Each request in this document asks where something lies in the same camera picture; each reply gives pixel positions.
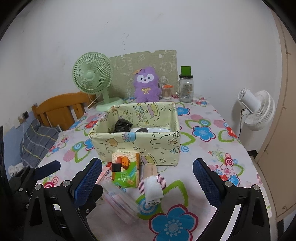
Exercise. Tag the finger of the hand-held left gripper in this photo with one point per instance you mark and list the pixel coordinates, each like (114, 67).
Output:
(94, 194)
(49, 168)

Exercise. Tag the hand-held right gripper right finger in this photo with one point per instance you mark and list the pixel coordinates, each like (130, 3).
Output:
(207, 183)

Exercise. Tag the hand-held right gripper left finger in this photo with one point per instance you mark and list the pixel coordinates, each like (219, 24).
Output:
(89, 180)

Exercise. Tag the pink packet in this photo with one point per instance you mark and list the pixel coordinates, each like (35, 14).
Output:
(105, 173)

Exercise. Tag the clear face mask packet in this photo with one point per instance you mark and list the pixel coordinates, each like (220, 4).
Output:
(122, 204)

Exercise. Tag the colourful printed tissue pack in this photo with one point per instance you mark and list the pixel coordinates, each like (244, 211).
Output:
(126, 171)

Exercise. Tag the white beige cloth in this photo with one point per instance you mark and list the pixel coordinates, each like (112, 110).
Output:
(151, 185)

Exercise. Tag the black plastic bag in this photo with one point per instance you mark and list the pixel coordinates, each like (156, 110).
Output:
(122, 126)

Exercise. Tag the yellow printed fabric storage box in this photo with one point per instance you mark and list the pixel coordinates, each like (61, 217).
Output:
(143, 146)

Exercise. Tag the grey plaid pillow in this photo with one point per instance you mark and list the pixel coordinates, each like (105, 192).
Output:
(38, 141)

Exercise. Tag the crumpled white cloth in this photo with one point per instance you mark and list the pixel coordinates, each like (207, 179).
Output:
(15, 170)

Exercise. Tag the blue bed sheet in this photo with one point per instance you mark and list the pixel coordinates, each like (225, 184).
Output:
(12, 148)

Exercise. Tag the white fan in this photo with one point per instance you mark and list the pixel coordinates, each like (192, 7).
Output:
(256, 109)

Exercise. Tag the glass jar with green lid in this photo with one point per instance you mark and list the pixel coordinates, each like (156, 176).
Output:
(186, 90)

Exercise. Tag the cotton swab container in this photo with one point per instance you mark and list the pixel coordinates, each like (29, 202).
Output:
(167, 92)

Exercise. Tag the green desk fan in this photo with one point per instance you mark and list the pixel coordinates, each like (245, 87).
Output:
(91, 75)

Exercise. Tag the beige door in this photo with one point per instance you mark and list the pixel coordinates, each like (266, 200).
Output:
(284, 115)

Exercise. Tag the purple plush toy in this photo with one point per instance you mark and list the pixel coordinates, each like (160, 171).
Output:
(145, 88)

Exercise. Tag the green printed board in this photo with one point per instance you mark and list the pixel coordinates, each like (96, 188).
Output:
(122, 67)

